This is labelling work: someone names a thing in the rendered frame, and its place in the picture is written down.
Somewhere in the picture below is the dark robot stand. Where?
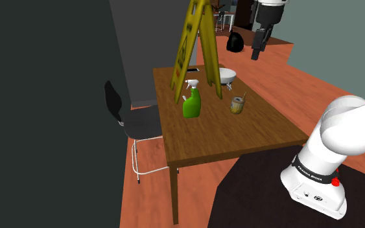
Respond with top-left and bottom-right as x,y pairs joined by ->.
207,144 -> 365,228

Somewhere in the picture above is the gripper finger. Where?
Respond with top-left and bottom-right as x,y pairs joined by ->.
250,28 -> 268,61
265,26 -> 275,45

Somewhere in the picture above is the white bowl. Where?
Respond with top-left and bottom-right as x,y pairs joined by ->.
218,67 -> 237,87

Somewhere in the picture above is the black chair with white legs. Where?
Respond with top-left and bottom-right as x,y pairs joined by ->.
103,80 -> 180,185

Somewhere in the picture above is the green spray bottle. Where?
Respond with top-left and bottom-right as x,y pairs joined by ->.
182,78 -> 202,119

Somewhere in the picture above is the yellow folding floor sign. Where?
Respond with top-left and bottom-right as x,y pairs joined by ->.
169,0 -> 224,105

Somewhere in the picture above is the brown wooden table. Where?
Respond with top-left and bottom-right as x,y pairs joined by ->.
152,63 -> 310,226

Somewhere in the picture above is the white framed table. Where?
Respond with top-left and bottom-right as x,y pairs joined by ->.
213,10 -> 235,33

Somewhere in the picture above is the black bag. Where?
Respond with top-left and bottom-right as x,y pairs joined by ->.
226,30 -> 246,53

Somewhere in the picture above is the yellow cup with spoon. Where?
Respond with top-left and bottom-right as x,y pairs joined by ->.
230,91 -> 248,115

